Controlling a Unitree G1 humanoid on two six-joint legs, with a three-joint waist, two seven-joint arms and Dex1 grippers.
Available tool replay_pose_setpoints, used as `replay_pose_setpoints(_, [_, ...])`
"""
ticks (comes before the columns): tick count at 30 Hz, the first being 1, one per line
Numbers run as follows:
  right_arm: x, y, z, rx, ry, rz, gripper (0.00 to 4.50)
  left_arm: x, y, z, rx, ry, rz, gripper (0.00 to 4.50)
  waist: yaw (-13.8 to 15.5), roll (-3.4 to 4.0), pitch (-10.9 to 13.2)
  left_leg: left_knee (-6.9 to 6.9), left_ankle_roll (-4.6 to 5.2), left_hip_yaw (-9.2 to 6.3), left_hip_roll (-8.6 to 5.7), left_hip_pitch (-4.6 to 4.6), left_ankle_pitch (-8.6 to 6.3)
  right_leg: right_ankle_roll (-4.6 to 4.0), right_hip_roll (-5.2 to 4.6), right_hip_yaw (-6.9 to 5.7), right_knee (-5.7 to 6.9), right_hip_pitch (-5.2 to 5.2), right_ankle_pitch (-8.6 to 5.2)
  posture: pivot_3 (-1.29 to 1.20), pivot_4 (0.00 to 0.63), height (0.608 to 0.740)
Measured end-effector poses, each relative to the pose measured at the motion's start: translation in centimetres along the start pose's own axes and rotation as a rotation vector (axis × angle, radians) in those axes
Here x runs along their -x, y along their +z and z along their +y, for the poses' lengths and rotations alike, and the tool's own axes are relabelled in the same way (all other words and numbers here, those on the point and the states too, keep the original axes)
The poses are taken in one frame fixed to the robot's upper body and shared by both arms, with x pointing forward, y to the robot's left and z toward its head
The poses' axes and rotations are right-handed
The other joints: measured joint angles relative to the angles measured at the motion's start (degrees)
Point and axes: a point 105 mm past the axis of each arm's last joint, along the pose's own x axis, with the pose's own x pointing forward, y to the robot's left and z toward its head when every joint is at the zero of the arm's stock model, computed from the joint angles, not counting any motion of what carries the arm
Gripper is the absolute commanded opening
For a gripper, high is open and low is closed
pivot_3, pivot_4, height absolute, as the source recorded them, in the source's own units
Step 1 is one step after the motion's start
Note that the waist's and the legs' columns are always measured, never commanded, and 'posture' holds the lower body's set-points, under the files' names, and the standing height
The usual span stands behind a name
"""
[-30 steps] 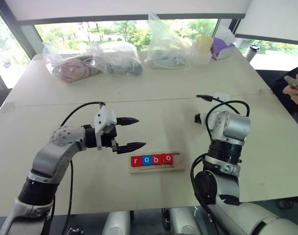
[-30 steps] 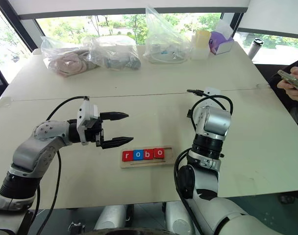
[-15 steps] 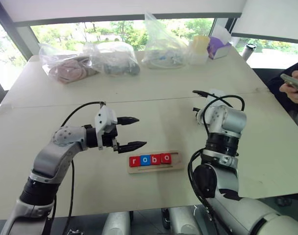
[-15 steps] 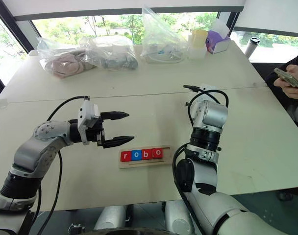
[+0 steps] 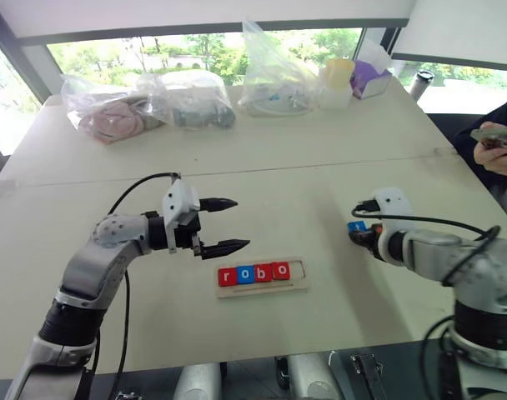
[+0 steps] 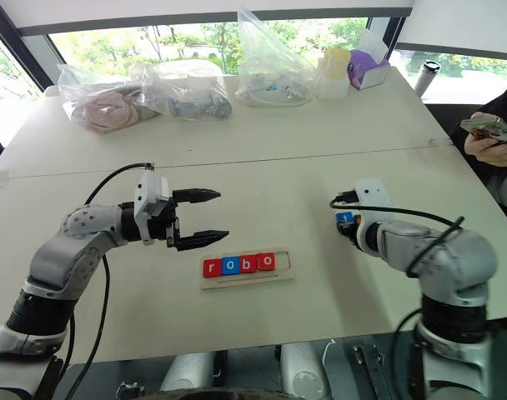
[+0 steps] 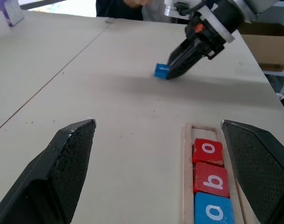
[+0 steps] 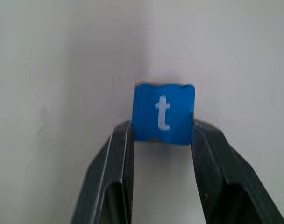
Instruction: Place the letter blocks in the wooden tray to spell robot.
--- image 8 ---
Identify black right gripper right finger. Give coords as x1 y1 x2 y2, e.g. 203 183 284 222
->
191 118 284 224

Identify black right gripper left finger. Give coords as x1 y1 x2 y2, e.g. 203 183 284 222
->
71 120 136 224

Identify blue letter tile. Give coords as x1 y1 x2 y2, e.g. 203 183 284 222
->
133 82 195 145

